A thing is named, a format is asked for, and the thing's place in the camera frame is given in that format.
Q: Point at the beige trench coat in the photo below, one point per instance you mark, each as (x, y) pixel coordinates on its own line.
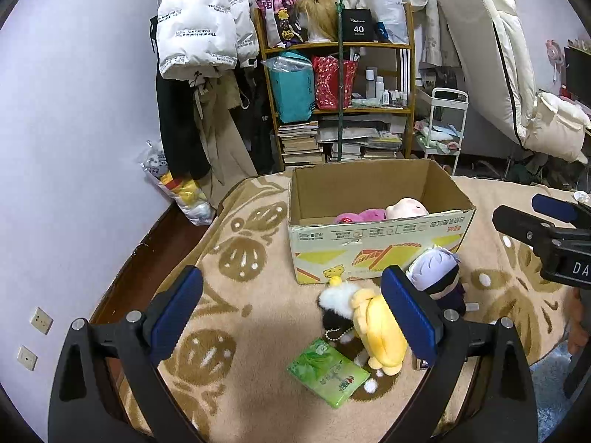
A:
(226, 147)

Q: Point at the group of small bottles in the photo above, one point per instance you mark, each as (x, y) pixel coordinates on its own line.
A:
(385, 92)

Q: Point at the person's right hand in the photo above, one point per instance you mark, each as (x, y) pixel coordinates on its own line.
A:
(575, 332)

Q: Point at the wooden shelf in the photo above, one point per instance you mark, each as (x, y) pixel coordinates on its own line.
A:
(369, 45)

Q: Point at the yellow plush toy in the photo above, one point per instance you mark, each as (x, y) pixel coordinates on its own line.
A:
(374, 332)

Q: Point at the white mattress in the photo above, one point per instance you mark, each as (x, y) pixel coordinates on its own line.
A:
(489, 46)

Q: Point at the blond wig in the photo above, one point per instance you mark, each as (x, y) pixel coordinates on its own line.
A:
(316, 14)

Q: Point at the pink wall decoration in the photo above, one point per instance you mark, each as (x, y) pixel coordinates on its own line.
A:
(555, 55)

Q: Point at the wall outlet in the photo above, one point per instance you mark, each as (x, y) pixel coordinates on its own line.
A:
(41, 320)
(27, 357)

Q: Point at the white puffer jacket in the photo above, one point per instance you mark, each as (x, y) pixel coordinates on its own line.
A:
(194, 18)

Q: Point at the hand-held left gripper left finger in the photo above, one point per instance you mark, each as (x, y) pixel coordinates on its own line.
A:
(178, 314)

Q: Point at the pile of books and papers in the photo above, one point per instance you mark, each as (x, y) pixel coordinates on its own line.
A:
(364, 140)

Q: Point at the dark blue container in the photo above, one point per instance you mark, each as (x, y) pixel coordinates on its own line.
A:
(382, 31)

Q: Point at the purple printed bag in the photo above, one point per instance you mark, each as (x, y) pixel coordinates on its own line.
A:
(281, 18)

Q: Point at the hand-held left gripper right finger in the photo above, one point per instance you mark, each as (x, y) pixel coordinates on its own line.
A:
(408, 314)

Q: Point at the cream pillow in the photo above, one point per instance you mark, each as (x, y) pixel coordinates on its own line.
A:
(558, 124)

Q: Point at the tall stack of books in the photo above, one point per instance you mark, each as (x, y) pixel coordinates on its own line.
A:
(300, 145)

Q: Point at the black garment with white print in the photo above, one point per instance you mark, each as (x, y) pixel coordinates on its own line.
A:
(261, 134)

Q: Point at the dark green cloth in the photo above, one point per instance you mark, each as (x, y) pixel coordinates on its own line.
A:
(540, 170)

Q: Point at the red gift bag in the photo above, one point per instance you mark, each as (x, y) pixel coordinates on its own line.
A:
(330, 83)

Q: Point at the green tissue packet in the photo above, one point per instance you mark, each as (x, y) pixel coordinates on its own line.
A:
(323, 369)

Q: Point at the beige patterned blanket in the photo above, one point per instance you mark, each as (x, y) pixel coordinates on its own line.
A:
(258, 295)

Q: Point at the teal bag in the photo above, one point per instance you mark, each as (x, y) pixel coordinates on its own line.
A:
(291, 92)

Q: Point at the black box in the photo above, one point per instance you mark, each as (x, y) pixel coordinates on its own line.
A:
(358, 25)

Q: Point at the lavender-haired plush doll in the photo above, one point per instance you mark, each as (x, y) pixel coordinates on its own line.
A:
(434, 267)

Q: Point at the white plastic bag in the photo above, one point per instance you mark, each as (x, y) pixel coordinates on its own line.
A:
(388, 9)

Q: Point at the black bag with white print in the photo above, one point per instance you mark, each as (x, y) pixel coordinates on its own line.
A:
(425, 82)

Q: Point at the plastic bag of plush toys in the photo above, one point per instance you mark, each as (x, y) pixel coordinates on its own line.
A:
(184, 194)

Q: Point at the pale pink plush toy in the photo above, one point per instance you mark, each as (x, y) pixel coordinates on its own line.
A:
(406, 207)

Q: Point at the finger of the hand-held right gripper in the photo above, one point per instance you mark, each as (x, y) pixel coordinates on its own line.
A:
(519, 226)
(554, 207)

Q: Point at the cardboard box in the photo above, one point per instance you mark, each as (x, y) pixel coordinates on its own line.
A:
(369, 180)

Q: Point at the green pole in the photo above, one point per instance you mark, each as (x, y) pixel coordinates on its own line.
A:
(340, 101)

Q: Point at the white utility cart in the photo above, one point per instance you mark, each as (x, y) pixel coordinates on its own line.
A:
(443, 99)

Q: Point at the black coat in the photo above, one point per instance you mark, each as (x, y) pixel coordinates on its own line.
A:
(178, 134)

